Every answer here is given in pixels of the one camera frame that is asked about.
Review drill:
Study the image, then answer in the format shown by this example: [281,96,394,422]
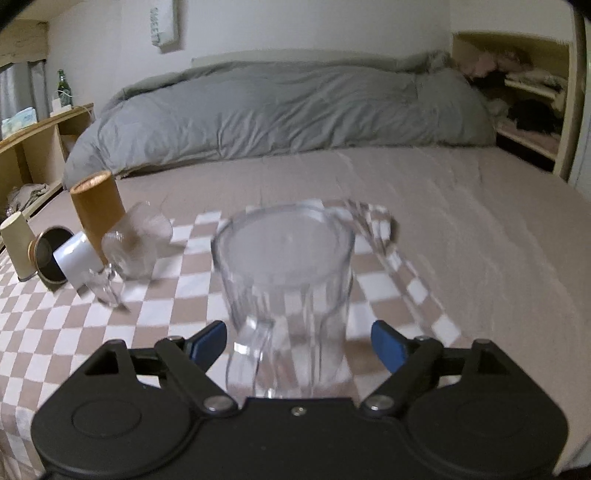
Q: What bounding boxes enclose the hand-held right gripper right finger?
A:
[360,319,512,417]

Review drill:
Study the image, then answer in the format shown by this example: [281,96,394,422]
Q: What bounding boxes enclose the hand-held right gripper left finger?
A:
[79,320,239,416]

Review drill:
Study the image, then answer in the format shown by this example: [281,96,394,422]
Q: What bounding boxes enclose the clear plastic cup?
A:
[211,203,356,400]

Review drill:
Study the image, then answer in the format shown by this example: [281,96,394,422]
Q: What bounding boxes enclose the small clear glass cup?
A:
[102,200,174,280]

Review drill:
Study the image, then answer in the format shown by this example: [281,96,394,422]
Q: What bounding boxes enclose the white paper cup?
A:
[52,231,105,289]

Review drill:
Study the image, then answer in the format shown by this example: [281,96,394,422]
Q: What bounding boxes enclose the beige paper cup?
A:
[0,211,38,281]

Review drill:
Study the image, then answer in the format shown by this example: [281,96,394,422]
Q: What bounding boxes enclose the checkered cloth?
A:
[0,198,462,480]

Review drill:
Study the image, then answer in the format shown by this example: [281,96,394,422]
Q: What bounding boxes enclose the clear stemmed glass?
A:
[76,267,126,309]

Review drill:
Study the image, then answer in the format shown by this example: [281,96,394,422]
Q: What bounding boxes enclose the dark metal tumbler on side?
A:
[33,225,76,285]

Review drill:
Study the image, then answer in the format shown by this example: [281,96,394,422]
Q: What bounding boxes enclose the beige crumpled cloth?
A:
[6,183,51,217]

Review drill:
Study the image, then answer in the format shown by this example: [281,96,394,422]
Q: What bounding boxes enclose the grey duvet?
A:
[62,51,497,189]

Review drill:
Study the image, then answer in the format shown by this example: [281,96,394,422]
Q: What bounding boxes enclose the wooden shelf unit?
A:
[0,102,95,252]

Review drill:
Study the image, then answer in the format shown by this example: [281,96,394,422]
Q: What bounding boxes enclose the cream cubby shelf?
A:
[451,31,583,182]

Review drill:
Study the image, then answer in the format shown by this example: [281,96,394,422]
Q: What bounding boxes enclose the pile of folded clothes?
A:
[462,45,568,136]

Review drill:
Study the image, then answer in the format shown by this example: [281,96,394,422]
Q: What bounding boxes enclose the tissue pack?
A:
[1,107,38,139]

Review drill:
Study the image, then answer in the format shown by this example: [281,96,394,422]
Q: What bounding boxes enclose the white wall air conditioner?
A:
[150,0,180,47]

